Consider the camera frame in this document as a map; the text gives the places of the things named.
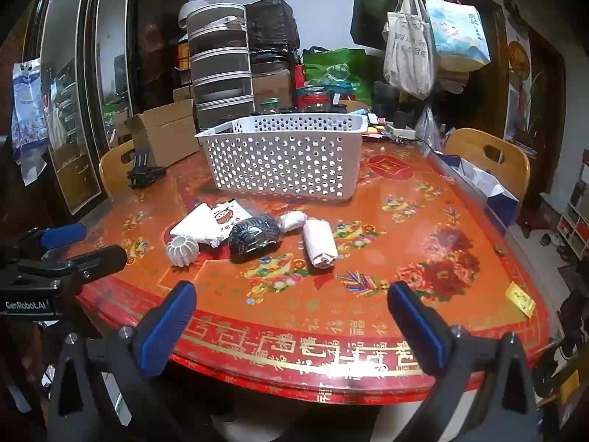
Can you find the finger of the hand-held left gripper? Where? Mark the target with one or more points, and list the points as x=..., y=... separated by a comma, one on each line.
x=64, y=235
x=103, y=260

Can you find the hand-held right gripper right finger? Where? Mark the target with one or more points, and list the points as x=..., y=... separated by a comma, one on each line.
x=421, y=329

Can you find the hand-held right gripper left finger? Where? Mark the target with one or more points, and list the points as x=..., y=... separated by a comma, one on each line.
x=158, y=331

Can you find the white ribbed ball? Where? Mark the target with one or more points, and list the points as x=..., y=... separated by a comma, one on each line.
x=182, y=251

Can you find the pink tube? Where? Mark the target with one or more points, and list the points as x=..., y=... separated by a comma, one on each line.
x=318, y=244

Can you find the small white cloth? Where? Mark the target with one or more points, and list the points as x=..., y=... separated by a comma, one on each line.
x=293, y=222

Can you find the white perforated plastic basket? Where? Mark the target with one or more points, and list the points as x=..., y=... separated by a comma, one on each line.
x=276, y=161

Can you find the wooden chair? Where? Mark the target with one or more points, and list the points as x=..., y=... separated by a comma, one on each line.
x=464, y=142
x=112, y=170
x=352, y=106

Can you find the black clamp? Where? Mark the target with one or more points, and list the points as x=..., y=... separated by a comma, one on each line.
x=142, y=172

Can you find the yellow card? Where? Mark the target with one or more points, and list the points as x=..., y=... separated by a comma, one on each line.
x=520, y=300

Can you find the hanging printed plastic bag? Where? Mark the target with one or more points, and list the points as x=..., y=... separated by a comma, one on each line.
x=27, y=110

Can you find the open cardboard box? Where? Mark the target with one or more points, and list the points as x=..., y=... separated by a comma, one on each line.
x=170, y=133

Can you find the blue and white paper bag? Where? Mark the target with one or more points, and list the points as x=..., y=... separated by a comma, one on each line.
x=478, y=184

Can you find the shelf of colourful boxes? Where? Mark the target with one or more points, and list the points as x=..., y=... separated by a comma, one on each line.
x=575, y=225

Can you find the white power strip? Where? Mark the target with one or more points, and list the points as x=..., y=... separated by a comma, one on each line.
x=399, y=131

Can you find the clear plastic bag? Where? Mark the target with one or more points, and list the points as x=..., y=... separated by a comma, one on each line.
x=428, y=129

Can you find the dark mirrored wardrobe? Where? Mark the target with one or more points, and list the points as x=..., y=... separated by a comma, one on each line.
x=152, y=32

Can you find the green-lid glass jar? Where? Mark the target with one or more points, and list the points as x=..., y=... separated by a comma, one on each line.
x=269, y=107

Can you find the small cardboard box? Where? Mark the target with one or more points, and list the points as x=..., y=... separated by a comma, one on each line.
x=271, y=86

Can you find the red-lid glass jar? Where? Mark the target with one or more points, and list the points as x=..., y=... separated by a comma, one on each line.
x=315, y=101

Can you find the white bowl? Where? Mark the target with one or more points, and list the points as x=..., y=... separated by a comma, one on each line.
x=193, y=11

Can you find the green shopping bag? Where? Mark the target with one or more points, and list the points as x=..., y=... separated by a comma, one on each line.
x=336, y=69

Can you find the beige canvas tote bag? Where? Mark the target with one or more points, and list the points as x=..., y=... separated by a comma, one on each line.
x=409, y=55

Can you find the blue printed tote bag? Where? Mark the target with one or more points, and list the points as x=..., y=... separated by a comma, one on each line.
x=455, y=32

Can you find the wall poster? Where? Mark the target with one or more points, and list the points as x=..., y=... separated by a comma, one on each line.
x=520, y=64

